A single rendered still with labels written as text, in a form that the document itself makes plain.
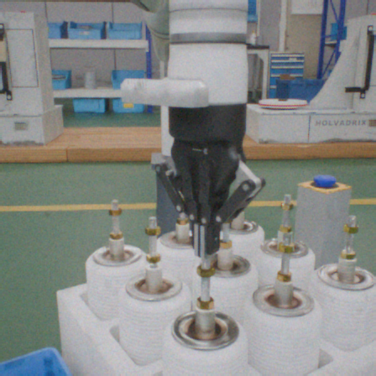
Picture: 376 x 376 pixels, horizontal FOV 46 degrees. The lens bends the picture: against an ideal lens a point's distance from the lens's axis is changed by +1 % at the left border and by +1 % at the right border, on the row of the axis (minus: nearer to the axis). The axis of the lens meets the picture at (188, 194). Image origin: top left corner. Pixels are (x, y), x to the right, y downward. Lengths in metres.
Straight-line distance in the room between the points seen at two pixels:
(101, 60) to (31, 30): 6.30
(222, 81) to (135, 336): 0.34
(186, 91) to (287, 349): 0.34
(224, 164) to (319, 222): 0.47
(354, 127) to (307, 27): 4.32
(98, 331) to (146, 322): 0.10
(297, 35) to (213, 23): 6.63
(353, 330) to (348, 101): 2.45
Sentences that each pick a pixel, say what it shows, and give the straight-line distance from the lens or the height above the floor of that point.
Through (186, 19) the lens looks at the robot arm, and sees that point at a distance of 0.41.
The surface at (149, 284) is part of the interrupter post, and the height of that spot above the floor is 0.26.
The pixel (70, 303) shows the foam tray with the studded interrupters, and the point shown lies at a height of 0.18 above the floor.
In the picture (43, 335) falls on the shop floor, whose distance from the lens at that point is 1.01.
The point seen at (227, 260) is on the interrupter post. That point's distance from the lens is 0.65.
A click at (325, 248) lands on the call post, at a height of 0.20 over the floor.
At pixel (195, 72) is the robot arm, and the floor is 0.53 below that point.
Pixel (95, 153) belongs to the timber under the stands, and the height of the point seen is 0.05.
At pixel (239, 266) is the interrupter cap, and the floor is 0.25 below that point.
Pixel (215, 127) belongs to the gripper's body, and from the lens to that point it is 0.40.
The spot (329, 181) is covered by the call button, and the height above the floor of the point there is 0.33.
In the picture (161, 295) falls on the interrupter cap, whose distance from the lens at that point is 0.58.
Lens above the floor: 0.53
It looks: 16 degrees down
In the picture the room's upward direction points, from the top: straight up
